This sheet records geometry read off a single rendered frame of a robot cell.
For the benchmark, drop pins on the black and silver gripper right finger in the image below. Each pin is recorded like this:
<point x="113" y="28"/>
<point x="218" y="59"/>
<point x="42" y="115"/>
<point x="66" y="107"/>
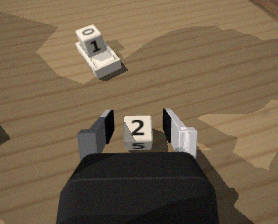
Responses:
<point x="182" y="138"/>

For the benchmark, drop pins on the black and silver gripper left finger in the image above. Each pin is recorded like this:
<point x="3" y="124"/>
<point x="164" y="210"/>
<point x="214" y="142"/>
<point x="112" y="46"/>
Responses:
<point x="94" y="139"/>

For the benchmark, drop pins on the white tray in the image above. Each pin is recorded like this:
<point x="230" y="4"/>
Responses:
<point x="102" y="63"/>

